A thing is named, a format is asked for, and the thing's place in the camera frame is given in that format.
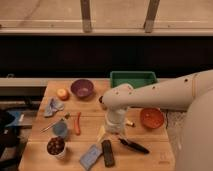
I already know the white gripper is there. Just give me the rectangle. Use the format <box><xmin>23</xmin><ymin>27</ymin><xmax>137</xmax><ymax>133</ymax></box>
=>
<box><xmin>97</xmin><ymin>108</ymin><xmax>127</xmax><ymax>142</ymax></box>

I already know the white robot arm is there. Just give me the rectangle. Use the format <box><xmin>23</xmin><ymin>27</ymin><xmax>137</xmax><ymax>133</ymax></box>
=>
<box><xmin>102</xmin><ymin>69</ymin><xmax>213</xmax><ymax>171</ymax></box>

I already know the purple bowl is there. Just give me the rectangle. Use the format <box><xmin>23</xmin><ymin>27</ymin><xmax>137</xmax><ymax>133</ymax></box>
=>
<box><xmin>71</xmin><ymin>79</ymin><xmax>94</xmax><ymax>98</ymax></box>

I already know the orange bowl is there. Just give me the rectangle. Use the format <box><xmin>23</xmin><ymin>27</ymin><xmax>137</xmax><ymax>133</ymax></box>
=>
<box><xmin>140</xmin><ymin>108</ymin><xmax>164</xmax><ymax>129</ymax></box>

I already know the blue sponge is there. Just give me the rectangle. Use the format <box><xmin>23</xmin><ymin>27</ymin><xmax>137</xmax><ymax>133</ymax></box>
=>
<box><xmin>80</xmin><ymin>144</ymin><xmax>102</xmax><ymax>171</ymax></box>

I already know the orange carrot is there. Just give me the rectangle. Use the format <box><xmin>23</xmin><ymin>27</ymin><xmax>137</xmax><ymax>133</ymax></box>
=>
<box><xmin>74</xmin><ymin>112</ymin><xmax>81</xmax><ymax>135</ymax></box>

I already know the yellow banana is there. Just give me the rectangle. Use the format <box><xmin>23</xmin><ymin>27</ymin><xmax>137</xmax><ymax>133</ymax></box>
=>
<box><xmin>126</xmin><ymin>121</ymin><xmax>135</xmax><ymax>127</ymax></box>

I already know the metal fork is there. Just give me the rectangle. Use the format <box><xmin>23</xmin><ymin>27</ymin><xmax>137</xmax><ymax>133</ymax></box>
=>
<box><xmin>41</xmin><ymin>113</ymin><xmax>70</xmax><ymax>132</ymax></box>

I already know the blue plastic cup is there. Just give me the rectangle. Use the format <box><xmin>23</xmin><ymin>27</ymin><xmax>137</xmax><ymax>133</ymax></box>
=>
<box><xmin>52</xmin><ymin>121</ymin><xmax>68</xmax><ymax>138</ymax></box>

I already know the white cup of grapes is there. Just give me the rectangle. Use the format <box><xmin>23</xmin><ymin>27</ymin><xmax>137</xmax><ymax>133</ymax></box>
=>
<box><xmin>47</xmin><ymin>136</ymin><xmax>66</xmax><ymax>159</ymax></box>

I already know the crumpled blue cloth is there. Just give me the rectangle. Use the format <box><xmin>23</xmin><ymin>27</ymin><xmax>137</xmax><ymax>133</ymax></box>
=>
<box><xmin>44</xmin><ymin>98</ymin><xmax>64</xmax><ymax>117</ymax></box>

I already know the green plastic tray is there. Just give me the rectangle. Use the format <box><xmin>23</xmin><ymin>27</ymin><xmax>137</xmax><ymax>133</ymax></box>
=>
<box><xmin>110</xmin><ymin>71</ymin><xmax>157</xmax><ymax>88</ymax></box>

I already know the black handled knife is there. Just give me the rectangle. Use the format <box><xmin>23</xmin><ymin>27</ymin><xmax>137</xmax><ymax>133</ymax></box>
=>
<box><xmin>118</xmin><ymin>138</ymin><xmax>150</xmax><ymax>154</ymax></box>

